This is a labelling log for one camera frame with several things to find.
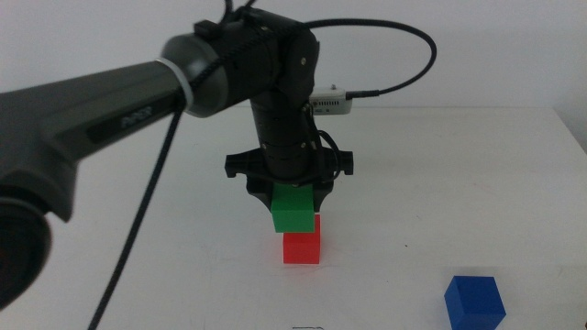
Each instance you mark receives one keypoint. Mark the red cube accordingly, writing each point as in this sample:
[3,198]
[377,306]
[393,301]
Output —
[300,247]

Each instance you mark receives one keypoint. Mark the green cube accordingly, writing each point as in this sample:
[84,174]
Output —
[293,211]

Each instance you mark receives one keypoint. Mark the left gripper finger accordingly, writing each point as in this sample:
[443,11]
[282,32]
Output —
[322,194]
[262,194]

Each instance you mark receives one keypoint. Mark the blue cube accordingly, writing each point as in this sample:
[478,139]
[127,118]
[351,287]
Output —
[474,304]

